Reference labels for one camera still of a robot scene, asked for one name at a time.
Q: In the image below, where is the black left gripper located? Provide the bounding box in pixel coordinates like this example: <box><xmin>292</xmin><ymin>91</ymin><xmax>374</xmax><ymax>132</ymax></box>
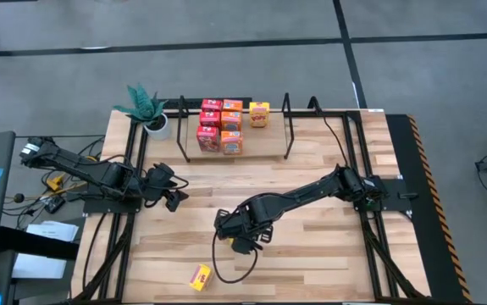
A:
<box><xmin>147</xmin><ymin>162</ymin><xmax>191</xmax><ymax>214</ymax></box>

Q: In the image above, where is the Frosted Mini Wheats orange box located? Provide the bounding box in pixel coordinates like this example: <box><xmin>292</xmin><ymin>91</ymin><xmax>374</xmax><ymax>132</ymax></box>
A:
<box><xmin>219</xmin><ymin>130</ymin><xmax>245</xmax><ymax>157</ymax></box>
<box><xmin>222</xmin><ymin>98</ymin><xmax>245</xmax><ymax>114</ymax></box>
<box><xmin>220</xmin><ymin>110</ymin><xmax>244</xmax><ymax>133</ymax></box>

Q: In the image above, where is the black bar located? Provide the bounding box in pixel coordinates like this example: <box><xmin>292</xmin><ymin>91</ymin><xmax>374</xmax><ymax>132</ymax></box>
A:
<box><xmin>0</xmin><ymin>225</ymin><xmax>80</xmax><ymax>261</ymax></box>

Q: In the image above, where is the green plant in white pot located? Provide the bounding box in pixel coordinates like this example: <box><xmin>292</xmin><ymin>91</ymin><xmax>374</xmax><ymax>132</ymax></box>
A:
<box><xmin>112</xmin><ymin>81</ymin><xmax>173</xmax><ymax>142</ymax></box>

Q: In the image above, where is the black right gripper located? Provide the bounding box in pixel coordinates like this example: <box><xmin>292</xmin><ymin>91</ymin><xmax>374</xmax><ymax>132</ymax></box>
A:
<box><xmin>214</xmin><ymin>206</ymin><xmax>275</xmax><ymax>255</ymax></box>

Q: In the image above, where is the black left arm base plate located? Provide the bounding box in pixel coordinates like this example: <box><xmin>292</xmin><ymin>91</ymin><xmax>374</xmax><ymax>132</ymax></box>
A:
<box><xmin>82</xmin><ymin>186</ymin><xmax>144</xmax><ymax>214</ymax></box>

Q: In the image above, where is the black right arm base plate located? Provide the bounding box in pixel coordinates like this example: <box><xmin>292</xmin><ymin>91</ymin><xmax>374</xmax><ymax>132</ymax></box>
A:
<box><xmin>350</xmin><ymin>177</ymin><xmax>420</xmax><ymax>214</ymax></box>

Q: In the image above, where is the yellow cable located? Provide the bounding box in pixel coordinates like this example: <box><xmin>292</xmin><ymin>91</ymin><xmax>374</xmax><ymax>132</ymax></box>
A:
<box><xmin>45</xmin><ymin>162</ymin><xmax>86</xmax><ymax>192</ymax></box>

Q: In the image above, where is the Froot Loops red cereal box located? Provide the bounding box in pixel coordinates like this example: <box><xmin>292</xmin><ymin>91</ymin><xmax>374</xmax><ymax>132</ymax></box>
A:
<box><xmin>195</xmin><ymin>125</ymin><xmax>221</xmax><ymax>154</ymax></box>
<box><xmin>198</xmin><ymin>110</ymin><xmax>222</xmax><ymax>128</ymax></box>
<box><xmin>200</xmin><ymin>98</ymin><xmax>224</xmax><ymax>114</ymax></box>

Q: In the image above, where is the black aluminium frame rail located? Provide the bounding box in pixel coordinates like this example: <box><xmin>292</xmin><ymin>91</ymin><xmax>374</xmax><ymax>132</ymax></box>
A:
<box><xmin>114</xmin><ymin>125</ymin><xmax>149</xmax><ymax>301</ymax></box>
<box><xmin>342</xmin><ymin>113</ymin><xmax>384</xmax><ymax>301</ymax></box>
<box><xmin>158</xmin><ymin>97</ymin><xmax>253</xmax><ymax>111</ymax></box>
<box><xmin>355</xmin><ymin>110</ymin><xmax>399</xmax><ymax>301</ymax></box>
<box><xmin>97</xmin><ymin>119</ymin><xmax>139</xmax><ymax>301</ymax></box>

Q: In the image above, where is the white paper sheet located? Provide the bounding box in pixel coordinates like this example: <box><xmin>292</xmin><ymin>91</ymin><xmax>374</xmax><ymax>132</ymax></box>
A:
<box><xmin>11</xmin><ymin>252</ymin><xmax>69</xmax><ymax>281</ymax></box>
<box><xmin>25</xmin><ymin>219</ymin><xmax>80</xmax><ymax>244</ymax></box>

